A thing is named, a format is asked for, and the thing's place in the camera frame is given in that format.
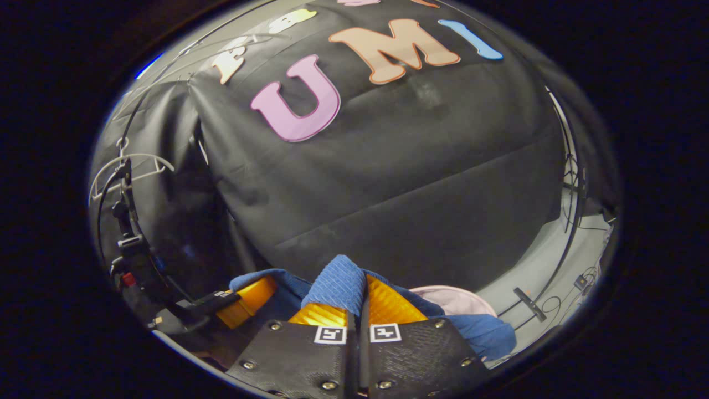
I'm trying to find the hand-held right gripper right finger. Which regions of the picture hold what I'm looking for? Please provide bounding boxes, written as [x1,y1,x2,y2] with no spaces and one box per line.
[359,274,491,399]

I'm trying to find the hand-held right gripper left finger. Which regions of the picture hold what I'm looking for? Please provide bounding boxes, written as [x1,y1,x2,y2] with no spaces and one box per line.
[226,302,358,399]

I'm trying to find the pink laundry hamper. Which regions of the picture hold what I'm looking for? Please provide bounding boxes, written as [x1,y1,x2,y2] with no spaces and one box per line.
[409,285,498,319]

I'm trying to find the blue corduroy jacket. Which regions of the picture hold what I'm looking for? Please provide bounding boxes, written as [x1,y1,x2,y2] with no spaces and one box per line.
[229,255,517,362]

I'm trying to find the empty white clothes hanger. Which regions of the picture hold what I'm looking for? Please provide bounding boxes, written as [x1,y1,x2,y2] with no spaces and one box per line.
[90,137,176,201]

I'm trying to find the dark equipment stand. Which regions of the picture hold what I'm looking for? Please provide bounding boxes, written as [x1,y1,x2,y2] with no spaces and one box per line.
[97,158,194,316]

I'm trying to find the black backdrop cloth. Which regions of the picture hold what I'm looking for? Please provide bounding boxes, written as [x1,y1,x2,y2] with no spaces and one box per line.
[91,0,615,294]

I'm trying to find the black clothes rail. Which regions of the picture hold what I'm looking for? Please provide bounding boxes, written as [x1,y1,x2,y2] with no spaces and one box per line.
[114,0,588,323]

